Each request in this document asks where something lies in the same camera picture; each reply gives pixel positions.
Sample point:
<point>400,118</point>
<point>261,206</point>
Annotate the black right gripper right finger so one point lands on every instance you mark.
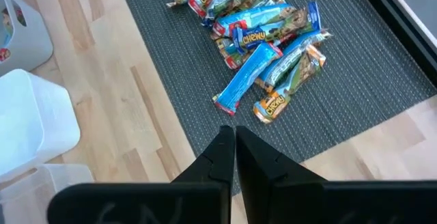
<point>273,196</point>

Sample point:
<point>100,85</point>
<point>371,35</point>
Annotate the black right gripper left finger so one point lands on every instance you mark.
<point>205,200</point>

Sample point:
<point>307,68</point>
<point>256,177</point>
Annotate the bright blue wrapper granola bar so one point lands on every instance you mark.
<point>242,80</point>
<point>252,17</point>

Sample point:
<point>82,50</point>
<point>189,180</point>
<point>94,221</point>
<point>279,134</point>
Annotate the blue and silver granola bar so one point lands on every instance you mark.
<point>286,63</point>

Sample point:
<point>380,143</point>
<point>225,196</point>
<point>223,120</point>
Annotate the red-ended granola bar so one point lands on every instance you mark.
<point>230,56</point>

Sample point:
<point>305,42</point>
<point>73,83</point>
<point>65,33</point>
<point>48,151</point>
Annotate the blue-label Chewy granola bar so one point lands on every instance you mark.
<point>259,36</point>

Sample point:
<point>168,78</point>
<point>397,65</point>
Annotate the gray woven placemat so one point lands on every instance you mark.
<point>358,80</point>

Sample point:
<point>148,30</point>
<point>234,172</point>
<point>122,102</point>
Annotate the translucent plastic storage bin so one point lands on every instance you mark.
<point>51,179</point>
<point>30,43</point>
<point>34,121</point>

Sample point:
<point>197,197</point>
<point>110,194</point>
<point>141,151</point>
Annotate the black aluminium table frame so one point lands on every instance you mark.
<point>392,12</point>

